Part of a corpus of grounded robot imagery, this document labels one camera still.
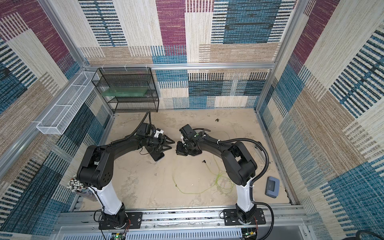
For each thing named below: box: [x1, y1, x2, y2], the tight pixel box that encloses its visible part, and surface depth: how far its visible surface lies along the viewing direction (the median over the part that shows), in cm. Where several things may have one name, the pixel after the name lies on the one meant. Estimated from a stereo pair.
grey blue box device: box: [265, 176, 280, 199], surface depth 83 cm
